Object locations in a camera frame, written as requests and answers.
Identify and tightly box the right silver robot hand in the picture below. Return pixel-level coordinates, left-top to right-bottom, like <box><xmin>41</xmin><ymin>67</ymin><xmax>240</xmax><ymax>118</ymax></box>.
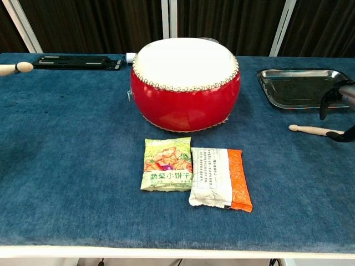
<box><xmin>318</xmin><ymin>79</ymin><xmax>355</xmax><ymax>144</ymax></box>

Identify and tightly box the wooden drumstick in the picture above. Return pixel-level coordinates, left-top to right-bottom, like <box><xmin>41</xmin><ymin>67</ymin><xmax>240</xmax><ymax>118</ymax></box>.
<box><xmin>288</xmin><ymin>124</ymin><xmax>345</xmax><ymax>137</ymax></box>
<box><xmin>0</xmin><ymin>61</ymin><xmax>34</xmax><ymax>77</ymax></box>

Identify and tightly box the steel rectangular tray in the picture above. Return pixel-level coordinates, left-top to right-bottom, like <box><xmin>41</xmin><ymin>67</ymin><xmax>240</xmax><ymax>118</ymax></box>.
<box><xmin>257</xmin><ymin>68</ymin><xmax>355</xmax><ymax>110</ymax></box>

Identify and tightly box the red drum white skin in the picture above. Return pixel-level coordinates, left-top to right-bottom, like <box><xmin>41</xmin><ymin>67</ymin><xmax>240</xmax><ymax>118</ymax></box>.
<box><xmin>130</xmin><ymin>38</ymin><xmax>241</xmax><ymax>133</ymax></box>

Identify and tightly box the black pleated curtain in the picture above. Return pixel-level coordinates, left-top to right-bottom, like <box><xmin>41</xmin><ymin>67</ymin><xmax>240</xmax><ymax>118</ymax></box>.
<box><xmin>18</xmin><ymin>0</ymin><xmax>164</xmax><ymax>55</ymax></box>
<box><xmin>278</xmin><ymin>0</ymin><xmax>355</xmax><ymax>58</ymax></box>
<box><xmin>0</xmin><ymin>0</ymin><xmax>29</xmax><ymax>54</ymax></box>
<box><xmin>177</xmin><ymin>0</ymin><xmax>287</xmax><ymax>57</ymax></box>

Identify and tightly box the white orange snack packet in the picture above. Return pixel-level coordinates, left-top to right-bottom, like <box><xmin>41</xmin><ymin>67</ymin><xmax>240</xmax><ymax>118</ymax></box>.
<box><xmin>188</xmin><ymin>147</ymin><xmax>253</xmax><ymax>213</ymax></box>

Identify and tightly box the green biscuit snack packet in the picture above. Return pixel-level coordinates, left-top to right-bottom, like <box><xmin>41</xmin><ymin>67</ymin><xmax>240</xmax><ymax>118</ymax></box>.
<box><xmin>140</xmin><ymin>137</ymin><xmax>194</xmax><ymax>193</ymax></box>

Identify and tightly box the black flat case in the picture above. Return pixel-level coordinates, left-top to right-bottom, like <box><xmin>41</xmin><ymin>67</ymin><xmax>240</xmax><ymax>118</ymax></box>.
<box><xmin>32</xmin><ymin>55</ymin><xmax>126</xmax><ymax>71</ymax></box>

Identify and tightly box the blue table cloth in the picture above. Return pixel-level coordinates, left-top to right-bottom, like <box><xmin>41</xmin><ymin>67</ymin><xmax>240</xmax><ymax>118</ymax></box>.
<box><xmin>0</xmin><ymin>52</ymin><xmax>355</xmax><ymax>254</ymax></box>

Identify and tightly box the white frame post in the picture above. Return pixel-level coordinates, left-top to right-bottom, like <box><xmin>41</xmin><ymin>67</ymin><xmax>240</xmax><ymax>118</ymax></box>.
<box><xmin>1</xmin><ymin>0</ymin><xmax>44</xmax><ymax>54</ymax></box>
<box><xmin>161</xmin><ymin>0</ymin><xmax>179</xmax><ymax>40</ymax></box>
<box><xmin>268</xmin><ymin>0</ymin><xmax>296</xmax><ymax>58</ymax></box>

